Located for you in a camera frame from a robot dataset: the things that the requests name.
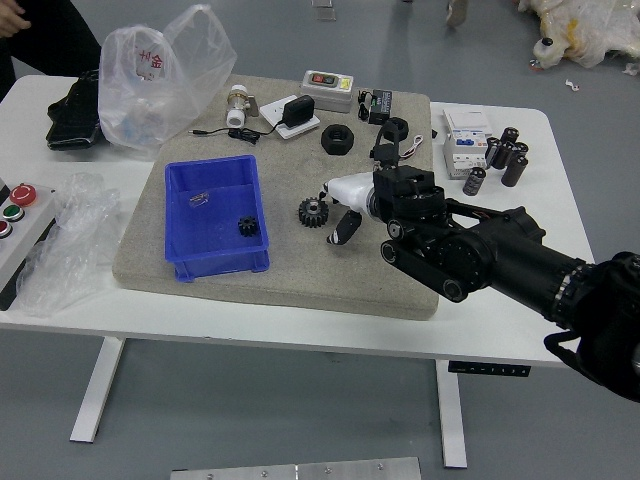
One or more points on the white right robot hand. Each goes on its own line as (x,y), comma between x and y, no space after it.
(352,190)

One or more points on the person's right hand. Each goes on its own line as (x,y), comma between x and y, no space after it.
(11,17)

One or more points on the big black gear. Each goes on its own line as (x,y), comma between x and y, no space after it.
(313,214)

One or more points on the small black gear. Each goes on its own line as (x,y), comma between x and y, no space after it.
(247,226)

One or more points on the blue plastic box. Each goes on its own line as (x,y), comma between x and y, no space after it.
(210,235)

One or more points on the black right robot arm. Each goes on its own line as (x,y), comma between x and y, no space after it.
(500,260)

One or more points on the large black hex nut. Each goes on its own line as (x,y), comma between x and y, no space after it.
(338,140)

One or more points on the small black round nut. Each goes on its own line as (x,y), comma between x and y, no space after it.
(404,131)

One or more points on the grey push-button control box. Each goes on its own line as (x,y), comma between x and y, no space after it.
(20,235)

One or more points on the person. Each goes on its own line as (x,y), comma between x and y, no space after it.
(55,40)

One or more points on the black module green terminal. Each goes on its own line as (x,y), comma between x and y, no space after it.
(380,107)

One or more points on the black power adapter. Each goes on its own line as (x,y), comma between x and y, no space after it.
(299,111)

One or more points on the grey-brown mat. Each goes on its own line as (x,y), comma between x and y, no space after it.
(300,270)

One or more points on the black case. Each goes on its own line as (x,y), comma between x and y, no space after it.
(70,120)

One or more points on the black cylindrical capacitor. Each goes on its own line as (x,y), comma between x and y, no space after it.
(522,148)
(506,155)
(494,152)
(474,182)
(510,134)

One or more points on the white circuit breaker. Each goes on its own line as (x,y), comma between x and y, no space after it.
(462,135)

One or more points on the brass valve white fittings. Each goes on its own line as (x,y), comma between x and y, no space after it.
(236,105)

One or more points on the small clear packet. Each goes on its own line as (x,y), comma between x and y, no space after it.
(198,198)

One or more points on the white plastic bag red print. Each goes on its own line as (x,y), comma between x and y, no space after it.
(150,100)

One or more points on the large dark brown capacitor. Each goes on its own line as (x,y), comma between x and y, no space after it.
(515,172)

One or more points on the clear item on floor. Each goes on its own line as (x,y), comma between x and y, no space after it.
(324,10)

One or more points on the person's shoe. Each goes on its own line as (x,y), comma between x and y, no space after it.
(457,11)

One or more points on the black table control panel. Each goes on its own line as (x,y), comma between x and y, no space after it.
(490,369)

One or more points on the crumpled clear plastic bag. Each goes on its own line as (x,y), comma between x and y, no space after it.
(70,250)

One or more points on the small white scrap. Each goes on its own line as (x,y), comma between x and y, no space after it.
(572,85)

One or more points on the white table leg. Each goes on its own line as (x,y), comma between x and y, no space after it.
(97,390)
(451,415)

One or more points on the plush toy in plastic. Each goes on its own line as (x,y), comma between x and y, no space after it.
(585,30)

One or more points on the grey switch box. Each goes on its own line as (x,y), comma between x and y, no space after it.
(327,92)

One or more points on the white wall socket plate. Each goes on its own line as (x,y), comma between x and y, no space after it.
(272,112)

